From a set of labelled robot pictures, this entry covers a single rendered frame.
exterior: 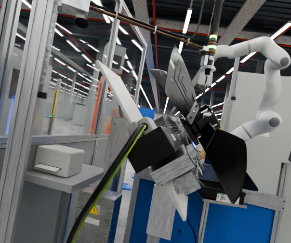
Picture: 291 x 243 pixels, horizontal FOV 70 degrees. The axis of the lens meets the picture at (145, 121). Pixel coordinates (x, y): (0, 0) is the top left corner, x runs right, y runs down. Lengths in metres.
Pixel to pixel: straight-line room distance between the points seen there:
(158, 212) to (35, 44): 0.76
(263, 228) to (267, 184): 1.51
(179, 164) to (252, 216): 0.93
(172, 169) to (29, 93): 0.53
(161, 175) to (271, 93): 1.19
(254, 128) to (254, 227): 0.64
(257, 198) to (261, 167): 1.52
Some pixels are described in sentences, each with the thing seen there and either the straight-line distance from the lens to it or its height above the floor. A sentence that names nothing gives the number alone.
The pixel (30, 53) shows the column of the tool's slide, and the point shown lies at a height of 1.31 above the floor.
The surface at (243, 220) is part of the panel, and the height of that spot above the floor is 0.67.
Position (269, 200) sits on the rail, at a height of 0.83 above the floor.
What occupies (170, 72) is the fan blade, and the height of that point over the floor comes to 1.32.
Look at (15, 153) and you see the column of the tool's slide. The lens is 0.81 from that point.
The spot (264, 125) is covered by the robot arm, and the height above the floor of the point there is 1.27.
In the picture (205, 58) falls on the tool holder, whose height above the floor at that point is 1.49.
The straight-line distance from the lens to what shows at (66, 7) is 0.89.
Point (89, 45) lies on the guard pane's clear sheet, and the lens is 1.40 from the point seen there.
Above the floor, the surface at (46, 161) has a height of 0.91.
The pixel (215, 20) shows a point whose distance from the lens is 1.14.
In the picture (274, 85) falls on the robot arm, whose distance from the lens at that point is 1.67.
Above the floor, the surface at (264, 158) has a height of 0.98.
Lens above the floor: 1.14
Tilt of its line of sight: 1 degrees up
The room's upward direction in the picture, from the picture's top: 10 degrees clockwise
